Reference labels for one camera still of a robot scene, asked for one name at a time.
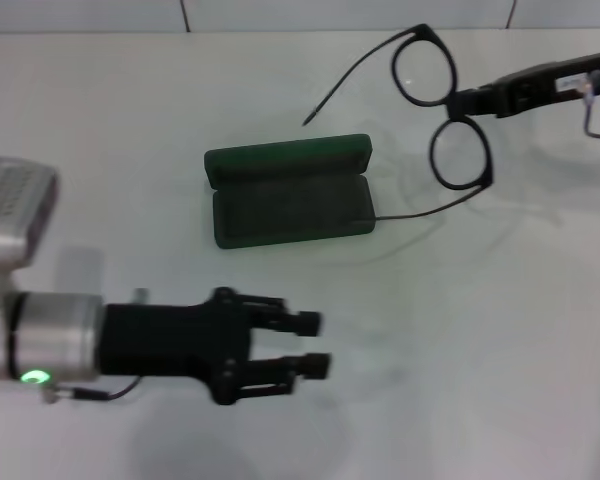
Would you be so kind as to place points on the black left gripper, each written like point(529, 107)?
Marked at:
point(170, 340)

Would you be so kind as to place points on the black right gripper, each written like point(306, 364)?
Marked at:
point(540, 87)

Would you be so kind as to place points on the black glasses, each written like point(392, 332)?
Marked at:
point(426, 31)

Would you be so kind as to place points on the green glasses case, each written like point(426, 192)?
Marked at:
point(290, 210)

